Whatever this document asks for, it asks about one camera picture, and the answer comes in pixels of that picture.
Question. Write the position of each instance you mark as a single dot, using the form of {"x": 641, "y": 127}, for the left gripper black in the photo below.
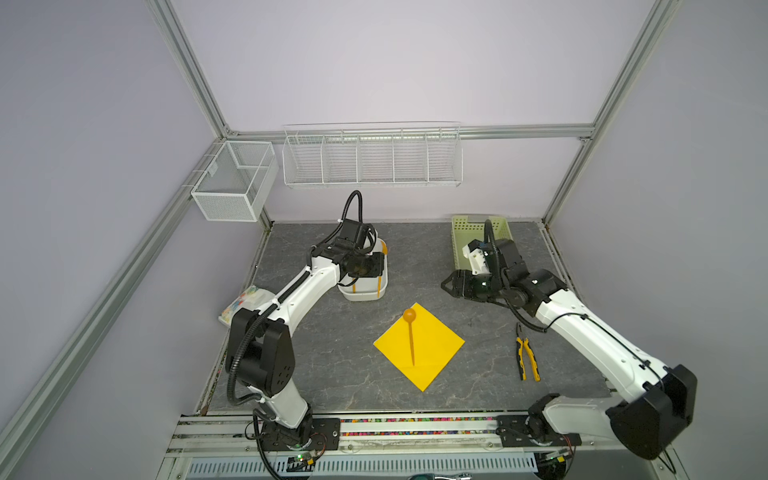
{"x": 377, "y": 269}

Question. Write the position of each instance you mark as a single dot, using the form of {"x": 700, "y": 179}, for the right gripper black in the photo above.
{"x": 462, "y": 285}

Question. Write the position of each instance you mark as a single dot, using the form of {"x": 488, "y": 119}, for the white oval plastic tub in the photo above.
{"x": 347, "y": 282}

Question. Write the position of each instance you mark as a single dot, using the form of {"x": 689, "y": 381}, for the orange plastic spoon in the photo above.
{"x": 409, "y": 316}

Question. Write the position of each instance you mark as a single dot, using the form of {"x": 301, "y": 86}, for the yellow paper napkin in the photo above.
{"x": 435, "y": 346}

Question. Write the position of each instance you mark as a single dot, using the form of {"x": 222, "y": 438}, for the orange plastic fork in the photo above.
{"x": 372, "y": 286}

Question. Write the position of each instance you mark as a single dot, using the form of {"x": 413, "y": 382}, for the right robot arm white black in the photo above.
{"x": 651, "y": 404}

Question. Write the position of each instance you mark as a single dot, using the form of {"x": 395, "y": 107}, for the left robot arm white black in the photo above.
{"x": 260, "y": 361}

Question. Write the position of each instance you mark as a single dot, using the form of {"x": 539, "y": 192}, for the green perforated plastic basket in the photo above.
{"x": 468, "y": 228}

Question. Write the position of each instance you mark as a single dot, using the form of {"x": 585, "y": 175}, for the yellow black pliers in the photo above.
{"x": 525, "y": 356}

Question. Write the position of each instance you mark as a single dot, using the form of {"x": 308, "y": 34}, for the white mesh box basket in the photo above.
{"x": 237, "y": 181}

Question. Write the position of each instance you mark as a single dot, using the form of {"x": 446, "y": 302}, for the white wire wall rack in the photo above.
{"x": 418, "y": 153}

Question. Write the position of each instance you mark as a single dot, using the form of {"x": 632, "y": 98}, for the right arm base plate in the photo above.
{"x": 523, "y": 430}

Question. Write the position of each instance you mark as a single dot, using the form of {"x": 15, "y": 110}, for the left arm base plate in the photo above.
{"x": 306, "y": 433}

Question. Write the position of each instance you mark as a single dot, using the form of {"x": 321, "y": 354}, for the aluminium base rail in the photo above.
{"x": 383, "y": 433}

